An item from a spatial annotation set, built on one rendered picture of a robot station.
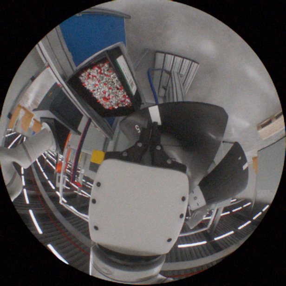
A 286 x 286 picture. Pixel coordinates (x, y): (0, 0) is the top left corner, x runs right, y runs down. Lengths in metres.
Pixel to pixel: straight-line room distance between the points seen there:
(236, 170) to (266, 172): 5.50
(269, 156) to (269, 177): 0.94
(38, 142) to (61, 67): 0.36
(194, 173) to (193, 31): 1.09
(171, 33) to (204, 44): 0.33
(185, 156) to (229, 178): 0.27
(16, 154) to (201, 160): 0.62
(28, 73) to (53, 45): 1.52
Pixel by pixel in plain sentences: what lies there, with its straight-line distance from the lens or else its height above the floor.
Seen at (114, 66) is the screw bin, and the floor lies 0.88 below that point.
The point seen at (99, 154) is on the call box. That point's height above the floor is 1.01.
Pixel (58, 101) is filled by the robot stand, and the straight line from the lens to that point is 0.50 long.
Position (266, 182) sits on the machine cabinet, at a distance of 5.90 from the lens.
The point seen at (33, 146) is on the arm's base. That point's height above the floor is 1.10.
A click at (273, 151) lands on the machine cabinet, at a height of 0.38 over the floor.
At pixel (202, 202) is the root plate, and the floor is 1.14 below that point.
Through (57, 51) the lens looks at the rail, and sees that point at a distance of 0.36.
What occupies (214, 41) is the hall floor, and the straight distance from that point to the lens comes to 1.16.
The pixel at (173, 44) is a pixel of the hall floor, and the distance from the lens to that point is 1.05.
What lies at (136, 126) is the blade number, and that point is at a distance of 0.18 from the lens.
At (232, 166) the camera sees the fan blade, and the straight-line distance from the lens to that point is 0.38.
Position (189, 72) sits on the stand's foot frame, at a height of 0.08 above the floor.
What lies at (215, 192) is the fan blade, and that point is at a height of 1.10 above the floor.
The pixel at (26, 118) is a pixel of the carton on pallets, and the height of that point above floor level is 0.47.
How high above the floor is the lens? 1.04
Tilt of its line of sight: 18 degrees down
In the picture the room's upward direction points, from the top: 169 degrees counter-clockwise
